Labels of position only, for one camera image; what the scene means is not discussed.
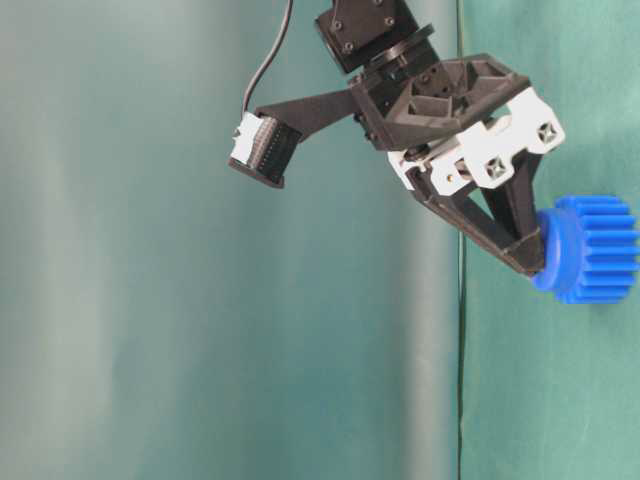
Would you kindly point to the green table mat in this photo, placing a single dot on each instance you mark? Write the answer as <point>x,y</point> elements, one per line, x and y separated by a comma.
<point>551,391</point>

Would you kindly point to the small blue plastic gear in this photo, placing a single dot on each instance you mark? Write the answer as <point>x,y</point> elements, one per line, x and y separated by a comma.
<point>591,250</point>

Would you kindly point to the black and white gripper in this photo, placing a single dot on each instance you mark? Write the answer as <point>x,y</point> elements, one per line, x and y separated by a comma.
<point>461,122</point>

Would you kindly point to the black and white wrist camera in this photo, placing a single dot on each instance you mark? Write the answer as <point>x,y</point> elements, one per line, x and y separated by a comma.
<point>263,148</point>

